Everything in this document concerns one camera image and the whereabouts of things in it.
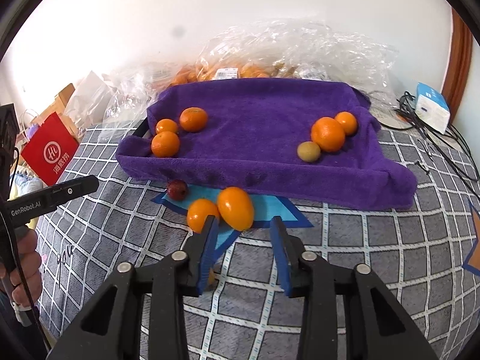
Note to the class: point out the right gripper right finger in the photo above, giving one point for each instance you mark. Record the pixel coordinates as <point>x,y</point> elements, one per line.
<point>377,326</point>

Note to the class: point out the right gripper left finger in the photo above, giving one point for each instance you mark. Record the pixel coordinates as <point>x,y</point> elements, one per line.
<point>109,325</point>

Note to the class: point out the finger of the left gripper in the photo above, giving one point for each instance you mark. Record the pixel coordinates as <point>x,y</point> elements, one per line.
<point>71,189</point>

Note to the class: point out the yellow-brown round fruit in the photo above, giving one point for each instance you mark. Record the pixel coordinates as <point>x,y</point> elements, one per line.
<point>308,151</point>

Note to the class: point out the large orange mandarin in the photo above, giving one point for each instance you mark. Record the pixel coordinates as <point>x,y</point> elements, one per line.
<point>328,134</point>

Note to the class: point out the person's left hand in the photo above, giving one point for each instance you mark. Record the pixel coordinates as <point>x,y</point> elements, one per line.
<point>30,263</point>

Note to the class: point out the red paper bag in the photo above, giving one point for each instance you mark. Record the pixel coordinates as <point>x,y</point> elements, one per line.
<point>50,150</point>

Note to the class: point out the round orange fruit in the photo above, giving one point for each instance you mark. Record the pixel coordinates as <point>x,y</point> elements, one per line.
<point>198,212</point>

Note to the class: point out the small red fruit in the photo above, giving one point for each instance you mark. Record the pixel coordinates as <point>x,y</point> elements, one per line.
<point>177,190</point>

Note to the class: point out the cardboard box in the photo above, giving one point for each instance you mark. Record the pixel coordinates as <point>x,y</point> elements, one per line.
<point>58,106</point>

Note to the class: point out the white plastic bag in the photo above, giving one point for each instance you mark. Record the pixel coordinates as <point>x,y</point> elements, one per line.
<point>88,103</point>

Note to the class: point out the oval orange fruit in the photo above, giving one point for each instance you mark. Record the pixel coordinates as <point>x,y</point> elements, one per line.
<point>236,208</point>

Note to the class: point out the grey checked bedsheet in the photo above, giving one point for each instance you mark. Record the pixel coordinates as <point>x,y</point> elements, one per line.
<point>418,252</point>

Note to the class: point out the small mandarin on towel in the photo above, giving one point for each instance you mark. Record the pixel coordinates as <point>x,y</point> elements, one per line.
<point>166,125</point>

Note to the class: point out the clear plastic bag left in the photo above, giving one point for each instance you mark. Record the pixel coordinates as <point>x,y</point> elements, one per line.
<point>135,88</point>

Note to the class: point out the mandarin on towel left rear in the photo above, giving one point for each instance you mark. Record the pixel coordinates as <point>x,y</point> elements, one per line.
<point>193,119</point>

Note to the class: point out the purple towel covered tray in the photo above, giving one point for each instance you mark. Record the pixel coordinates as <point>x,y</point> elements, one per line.
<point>253,131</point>

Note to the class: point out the mandarin on towel right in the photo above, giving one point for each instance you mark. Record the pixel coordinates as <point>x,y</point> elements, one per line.
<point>348,122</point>

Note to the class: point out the white blue charger box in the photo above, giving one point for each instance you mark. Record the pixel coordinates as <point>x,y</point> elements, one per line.
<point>432,108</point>

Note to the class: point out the clear bag of oranges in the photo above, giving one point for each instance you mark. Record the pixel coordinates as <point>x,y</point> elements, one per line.
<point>296,48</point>

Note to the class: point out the brown wooden door frame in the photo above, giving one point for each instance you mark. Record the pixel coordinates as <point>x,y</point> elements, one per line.
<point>458,69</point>

